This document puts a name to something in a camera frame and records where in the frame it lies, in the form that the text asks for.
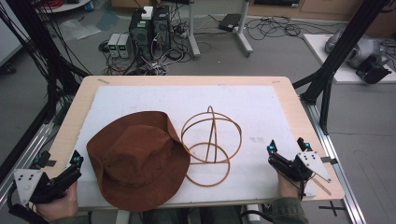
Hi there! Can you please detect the white box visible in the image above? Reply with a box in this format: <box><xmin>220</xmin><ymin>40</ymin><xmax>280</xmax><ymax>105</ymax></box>
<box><xmin>141</xmin><ymin>6</ymin><xmax>154</xmax><ymax>21</ymax></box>

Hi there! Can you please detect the black device with bracket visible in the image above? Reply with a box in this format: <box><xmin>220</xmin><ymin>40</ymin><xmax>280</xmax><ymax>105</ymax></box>
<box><xmin>355</xmin><ymin>57</ymin><xmax>393</xmax><ymax>85</ymax></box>

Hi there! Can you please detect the black computer tower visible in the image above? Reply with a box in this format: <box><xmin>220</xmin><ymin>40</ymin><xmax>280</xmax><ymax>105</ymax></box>
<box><xmin>151</xmin><ymin>6</ymin><xmax>173</xmax><ymax>52</ymax></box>
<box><xmin>128</xmin><ymin>9</ymin><xmax>155</xmax><ymax>61</ymax></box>

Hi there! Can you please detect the tangle of cables by computers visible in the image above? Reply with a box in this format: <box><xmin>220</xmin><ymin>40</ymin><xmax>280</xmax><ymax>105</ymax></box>
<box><xmin>98</xmin><ymin>18</ymin><xmax>194</xmax><ymax>77</ymax></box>

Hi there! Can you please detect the brown felt hat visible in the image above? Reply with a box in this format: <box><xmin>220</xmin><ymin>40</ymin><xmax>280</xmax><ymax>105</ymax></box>
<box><xmin>86</xmin><ymin>110</ymin><xmax>191</xmax><ymax>213</ymax></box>

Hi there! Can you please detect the white power strip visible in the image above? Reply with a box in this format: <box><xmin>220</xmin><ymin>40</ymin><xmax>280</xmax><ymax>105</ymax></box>
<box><xmin>245</xmin><ymin>203</ymin><xmax>262</xmax><ymax>224</ymax></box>

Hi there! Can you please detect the grey metal desk leg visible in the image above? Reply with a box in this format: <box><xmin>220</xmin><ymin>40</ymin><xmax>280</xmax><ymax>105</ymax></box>
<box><xmin>186</xmin><ymin>0</ymin><xmax>202</xmax><ymax>61</ymax></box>
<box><xmin>236</xmin><ymin>0</ymin><xmax>254</xmax><ymax>59</ymax></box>

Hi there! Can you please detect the person's left hand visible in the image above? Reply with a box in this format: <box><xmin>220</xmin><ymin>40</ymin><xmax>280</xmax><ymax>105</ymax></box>
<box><xmin>35</xmin><ymin>181</ymin><xmax>79</xmax><ymax>223</ymax></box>

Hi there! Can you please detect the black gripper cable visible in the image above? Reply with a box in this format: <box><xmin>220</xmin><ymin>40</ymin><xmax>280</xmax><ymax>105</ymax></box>
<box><xmin>7</xmin><ymin>182</ymin><xmax>45</xmax><ymax>224</ymax></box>
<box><xmin>238</xmin><ymin>174</ymin><xmax>309</xmax><ymax>224</ymax></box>

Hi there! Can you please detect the grey bench power supply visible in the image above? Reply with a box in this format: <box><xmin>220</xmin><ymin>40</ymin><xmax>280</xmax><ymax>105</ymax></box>
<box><xmin>117</xmin><ymin>33</ymin><xmax>134</xmax><ymax>60</ymax></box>
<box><xmin>106</xmin><ymin>33</ymin><xmax>121</xmax><ymax>59</ymax></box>

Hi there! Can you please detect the grey robot head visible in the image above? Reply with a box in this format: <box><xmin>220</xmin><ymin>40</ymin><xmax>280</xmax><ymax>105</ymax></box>
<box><xmin>324</xmin><ymin>27</ymin><xmax>390</xmax><ymax>70</ymax></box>

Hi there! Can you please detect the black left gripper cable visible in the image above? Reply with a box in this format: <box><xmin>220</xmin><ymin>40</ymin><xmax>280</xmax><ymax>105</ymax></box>
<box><xmin>7</xmin><ymin>182</ymin><xmax>45</xmax><ymax>224</ymax></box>

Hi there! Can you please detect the aluminium rail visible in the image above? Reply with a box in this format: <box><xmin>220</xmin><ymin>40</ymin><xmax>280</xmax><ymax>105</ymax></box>
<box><xmin>302</xmin><ymin>102</ymin><xmax>368</xmax><ymax>224</ymax></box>
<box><xmin>0</xmin><ymin>121</ymin><xmax>56</xmax><ymax>208</ymax></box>

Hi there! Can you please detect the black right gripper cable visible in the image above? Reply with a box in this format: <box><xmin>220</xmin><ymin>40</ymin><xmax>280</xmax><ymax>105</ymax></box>
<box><xmin>238</xmin><ymin>174</ymin><xmax>309</xmax><ymax>224</ymax></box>

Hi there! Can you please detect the person's right hand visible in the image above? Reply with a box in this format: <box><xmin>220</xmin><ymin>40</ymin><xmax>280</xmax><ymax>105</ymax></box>
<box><xmin>276</xmin><ymin>171</ymin><xmax>303</xmax><ymax>200</ymax></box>

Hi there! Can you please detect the round rattan hat stand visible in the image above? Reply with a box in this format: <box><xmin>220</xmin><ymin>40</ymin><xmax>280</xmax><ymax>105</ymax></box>
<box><xmin>180</xmin><ymin>105</ymin><xmax>244</xmax><ymax>188</ymax></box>

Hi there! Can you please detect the black metal frame with cables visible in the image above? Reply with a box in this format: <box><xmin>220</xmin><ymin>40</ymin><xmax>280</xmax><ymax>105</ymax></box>
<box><xmin>0</xmin><ymin>0</ymin><xmax>92</xmax><ymax>185</ymax></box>

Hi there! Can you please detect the flat black box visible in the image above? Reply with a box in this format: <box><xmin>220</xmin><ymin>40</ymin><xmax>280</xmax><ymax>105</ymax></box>
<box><xmin>218</xmin><ymin>12</ymin><xmax>243</xmax><ymax>33</ymax></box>

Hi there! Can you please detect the white floor board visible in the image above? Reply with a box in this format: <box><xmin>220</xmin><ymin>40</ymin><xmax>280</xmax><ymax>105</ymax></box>
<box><xmin>303</xmin><ymin>33</ymin><xmax>396</xmax><ymax>85</ymax></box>

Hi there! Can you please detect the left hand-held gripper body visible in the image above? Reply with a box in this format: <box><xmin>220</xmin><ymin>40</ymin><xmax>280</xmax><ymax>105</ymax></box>
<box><xmin>13</xmin><ymin>163</ymin><xmax>83</xmax><ymax>207</ymax></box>

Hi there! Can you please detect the tangle of black cables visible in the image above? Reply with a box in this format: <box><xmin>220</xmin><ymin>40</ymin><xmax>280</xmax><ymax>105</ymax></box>
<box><xmin>244</xmin><ymin>14</ymin><xmax>339</xmax><ymax>42</ymax></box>

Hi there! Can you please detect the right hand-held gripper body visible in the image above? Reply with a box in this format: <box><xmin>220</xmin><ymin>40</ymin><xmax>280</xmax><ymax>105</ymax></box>
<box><xmin>267</xmin><ymin>150</ymin><xmax>332</xmax><ymax>184</ymax></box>

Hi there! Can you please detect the clear plastic sheet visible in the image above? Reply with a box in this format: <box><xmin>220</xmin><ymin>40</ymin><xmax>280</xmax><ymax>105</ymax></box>
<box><xmin>58</xmin><ymin>18</ymin><xmax>103</xmax><ymax>41</ymax></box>

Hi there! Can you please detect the white round table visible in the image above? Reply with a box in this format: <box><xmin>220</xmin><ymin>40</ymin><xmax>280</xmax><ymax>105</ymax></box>
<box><xmin>35</xmin><ymin>0</ymin><xmax>92</xmax><ymax>14</ymax></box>

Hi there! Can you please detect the white foam mat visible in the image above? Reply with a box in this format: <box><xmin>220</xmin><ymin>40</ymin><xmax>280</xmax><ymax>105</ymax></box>
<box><xmin>66</xmin><ymin>85</ymin><xmax>318</xmax><ymax>209</ymax></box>

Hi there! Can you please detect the black metal frame post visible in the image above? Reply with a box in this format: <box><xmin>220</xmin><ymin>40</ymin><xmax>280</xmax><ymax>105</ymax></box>
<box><xmin>291</xmin><ymin>0</ymin><xmax>390</xmax><ymax>135</ymax></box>

